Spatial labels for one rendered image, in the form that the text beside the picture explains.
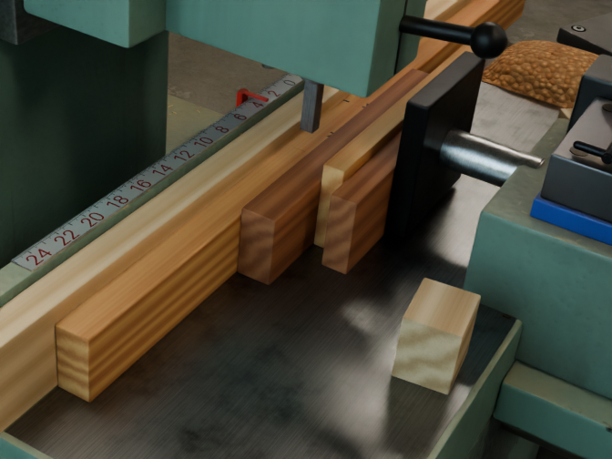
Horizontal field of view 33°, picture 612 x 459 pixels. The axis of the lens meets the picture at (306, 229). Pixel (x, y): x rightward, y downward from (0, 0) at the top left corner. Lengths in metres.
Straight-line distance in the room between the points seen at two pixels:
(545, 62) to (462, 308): 0.36
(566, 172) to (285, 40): 0.17
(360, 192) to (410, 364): 0.11
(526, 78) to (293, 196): 0.32
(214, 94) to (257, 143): 2.12
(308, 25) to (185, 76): 2.25
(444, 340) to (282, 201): 0.13
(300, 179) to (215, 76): 2.23
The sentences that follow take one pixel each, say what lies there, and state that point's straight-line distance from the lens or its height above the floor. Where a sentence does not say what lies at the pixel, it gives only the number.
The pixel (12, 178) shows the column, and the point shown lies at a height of 0.88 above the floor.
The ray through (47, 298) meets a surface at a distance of 0.50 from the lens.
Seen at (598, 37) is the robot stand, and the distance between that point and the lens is 1.21.
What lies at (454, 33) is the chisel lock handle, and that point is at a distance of 0.57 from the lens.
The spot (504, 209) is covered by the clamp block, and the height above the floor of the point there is 0.96.
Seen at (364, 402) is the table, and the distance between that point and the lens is 0.52.
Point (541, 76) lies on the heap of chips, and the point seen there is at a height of 0.92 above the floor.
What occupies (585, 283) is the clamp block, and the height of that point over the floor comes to 0.94.
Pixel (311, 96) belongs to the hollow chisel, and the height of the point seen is 0.97.
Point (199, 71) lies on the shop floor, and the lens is 2.85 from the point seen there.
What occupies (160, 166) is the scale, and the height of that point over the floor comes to 0.96.
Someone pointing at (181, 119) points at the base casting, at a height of 0.80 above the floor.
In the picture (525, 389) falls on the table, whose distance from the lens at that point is 0.60.
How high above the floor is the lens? 1.26
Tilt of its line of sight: 34 degrees down
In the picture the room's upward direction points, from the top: 7 degrees clockwise
